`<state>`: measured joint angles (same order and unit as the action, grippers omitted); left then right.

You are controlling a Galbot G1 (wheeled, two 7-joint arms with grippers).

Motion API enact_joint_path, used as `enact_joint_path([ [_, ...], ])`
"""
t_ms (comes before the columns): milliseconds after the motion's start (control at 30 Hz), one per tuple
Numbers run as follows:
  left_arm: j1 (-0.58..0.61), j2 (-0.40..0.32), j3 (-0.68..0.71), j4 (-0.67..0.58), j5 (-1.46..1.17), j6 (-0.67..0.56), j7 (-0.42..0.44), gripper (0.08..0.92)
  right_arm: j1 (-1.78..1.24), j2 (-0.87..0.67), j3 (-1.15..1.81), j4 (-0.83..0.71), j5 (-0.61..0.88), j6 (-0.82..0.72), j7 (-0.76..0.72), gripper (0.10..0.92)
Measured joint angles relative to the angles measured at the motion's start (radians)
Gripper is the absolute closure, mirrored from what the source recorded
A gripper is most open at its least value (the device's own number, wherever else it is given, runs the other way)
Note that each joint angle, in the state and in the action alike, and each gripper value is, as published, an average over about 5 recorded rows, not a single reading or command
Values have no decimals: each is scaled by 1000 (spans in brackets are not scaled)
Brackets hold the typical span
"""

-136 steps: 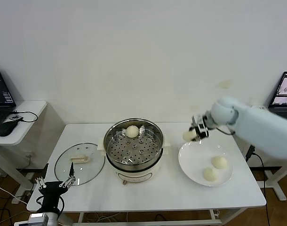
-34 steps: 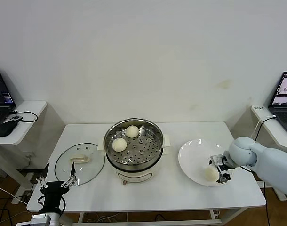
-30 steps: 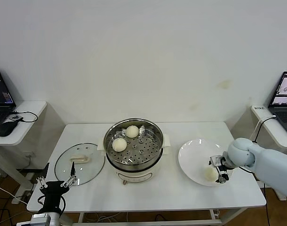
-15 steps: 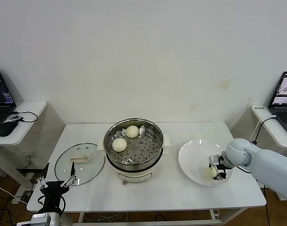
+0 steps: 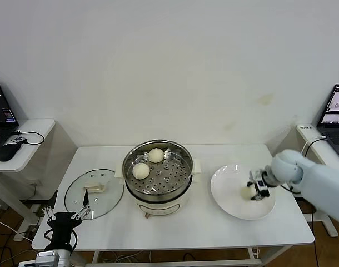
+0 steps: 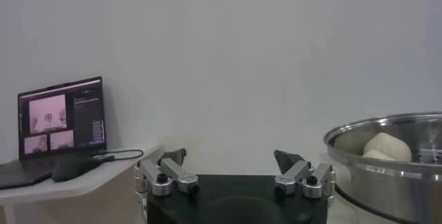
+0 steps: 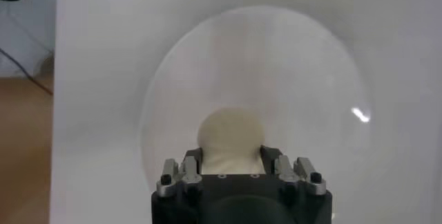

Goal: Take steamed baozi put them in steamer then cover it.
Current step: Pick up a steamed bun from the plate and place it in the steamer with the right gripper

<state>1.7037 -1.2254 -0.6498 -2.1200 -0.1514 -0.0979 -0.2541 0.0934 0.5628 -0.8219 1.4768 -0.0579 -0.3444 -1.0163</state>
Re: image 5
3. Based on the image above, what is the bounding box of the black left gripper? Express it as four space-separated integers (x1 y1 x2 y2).
42 189 92 248

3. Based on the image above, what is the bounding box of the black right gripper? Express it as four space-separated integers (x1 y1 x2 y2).
246 169 273 202

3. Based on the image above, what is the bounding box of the white steamed baozi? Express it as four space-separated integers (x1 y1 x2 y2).
132 163 151 180
240 186 255 200
148 147 164 164

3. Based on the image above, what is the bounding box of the glass lid with cream handle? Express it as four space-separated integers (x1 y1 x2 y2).
64 168 125 220

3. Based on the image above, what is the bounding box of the stainless steel steamer pot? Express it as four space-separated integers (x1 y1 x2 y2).
122 140 194 202

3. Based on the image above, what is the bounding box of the white round plate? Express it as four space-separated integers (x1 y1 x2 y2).
210 164 277 221

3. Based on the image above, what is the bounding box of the white labelled box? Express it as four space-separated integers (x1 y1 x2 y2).
297 124 327 140

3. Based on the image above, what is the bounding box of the black computer mouse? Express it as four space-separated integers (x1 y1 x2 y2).
0 142 22 162

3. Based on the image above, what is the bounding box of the white side table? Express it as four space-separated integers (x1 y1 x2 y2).
0 118 77 226
273 123 339 238

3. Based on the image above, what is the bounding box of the cream electric cooker base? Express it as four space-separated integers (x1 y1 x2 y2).
115 158 203 220

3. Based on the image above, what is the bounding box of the grey open laptop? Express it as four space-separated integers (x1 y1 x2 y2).
316 84 339 162

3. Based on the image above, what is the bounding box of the black open laptop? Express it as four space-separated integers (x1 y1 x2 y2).
0 78 21 158

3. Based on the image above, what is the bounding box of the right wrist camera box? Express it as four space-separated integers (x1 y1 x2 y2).
256 180 270 199

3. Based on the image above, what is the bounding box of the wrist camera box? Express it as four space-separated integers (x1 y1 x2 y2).
35 250 61 265
256 180 270 199

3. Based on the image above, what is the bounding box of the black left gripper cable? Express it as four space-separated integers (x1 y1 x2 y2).
43 229 78 251

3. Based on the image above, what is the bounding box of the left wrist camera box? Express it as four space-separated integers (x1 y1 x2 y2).
35 250 61 265

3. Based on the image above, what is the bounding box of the white table frame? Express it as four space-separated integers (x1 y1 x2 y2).
69 244 263 267

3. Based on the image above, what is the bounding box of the white charging cable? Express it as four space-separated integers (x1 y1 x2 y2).
300 135 327 157

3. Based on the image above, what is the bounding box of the black power cable with adapter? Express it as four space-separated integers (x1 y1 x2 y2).
302 137 327 267

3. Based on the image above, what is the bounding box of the black usb hub with cable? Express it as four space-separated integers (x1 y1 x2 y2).
10 130 46 145

